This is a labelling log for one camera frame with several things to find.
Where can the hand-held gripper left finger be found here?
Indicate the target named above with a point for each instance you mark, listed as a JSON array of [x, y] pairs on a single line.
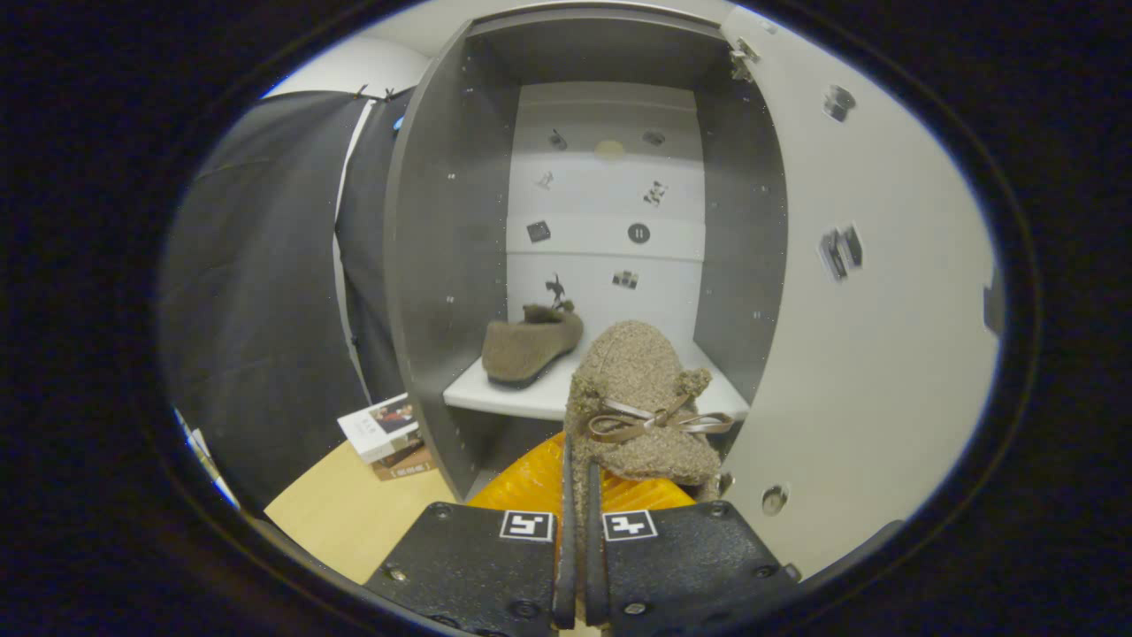
[[469, 566]]

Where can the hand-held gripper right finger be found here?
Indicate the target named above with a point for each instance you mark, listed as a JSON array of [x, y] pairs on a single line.
[[690, 566]]

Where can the brown fuzzy shoe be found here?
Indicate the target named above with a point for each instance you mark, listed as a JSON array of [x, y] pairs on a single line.
[[531, 347], [637, 372]]

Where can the light grey shoe cabinet door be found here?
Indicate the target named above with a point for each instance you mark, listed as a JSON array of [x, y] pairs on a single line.
[[867, 372]]

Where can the grey shoe cabinet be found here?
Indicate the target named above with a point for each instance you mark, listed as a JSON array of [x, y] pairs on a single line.
[[451, 248]]

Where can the white cabinet shelf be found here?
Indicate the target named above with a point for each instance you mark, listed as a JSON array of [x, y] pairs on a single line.
[[522, 400]]

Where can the brown book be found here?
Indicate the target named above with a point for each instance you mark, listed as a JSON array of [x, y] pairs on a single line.
[[409, 464]]

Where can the white book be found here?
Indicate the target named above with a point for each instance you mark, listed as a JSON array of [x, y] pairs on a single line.
[[376, 429]]

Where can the white cluttered side table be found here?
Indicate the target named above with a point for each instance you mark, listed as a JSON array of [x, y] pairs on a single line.
[[210, 462]]

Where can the black backdrop cloth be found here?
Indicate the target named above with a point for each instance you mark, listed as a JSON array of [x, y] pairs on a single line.
[[265, 265]]

